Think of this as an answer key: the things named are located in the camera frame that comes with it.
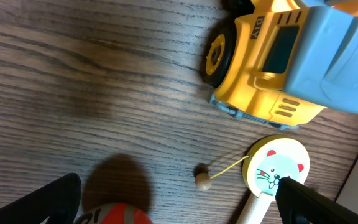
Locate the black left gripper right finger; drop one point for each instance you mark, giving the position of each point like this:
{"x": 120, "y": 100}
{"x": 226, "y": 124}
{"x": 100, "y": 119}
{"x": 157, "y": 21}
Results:
{"x": 298, "y": 204}

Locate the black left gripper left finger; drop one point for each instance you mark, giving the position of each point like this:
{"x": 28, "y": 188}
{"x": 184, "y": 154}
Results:
{"x": 56, "y": 202}

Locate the yellow and blue toy truck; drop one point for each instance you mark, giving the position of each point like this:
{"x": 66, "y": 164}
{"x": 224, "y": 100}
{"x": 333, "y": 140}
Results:
{"x": 282, "y": 62}

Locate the orange toy ball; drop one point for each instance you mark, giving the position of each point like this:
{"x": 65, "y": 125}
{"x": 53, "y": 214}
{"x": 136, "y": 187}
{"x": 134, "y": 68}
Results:
{"x": 114, "y": 213}

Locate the wooden cat rattle drum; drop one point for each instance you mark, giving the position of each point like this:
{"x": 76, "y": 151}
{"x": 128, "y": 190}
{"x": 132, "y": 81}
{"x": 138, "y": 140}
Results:
{"x": 268, "y": 161}

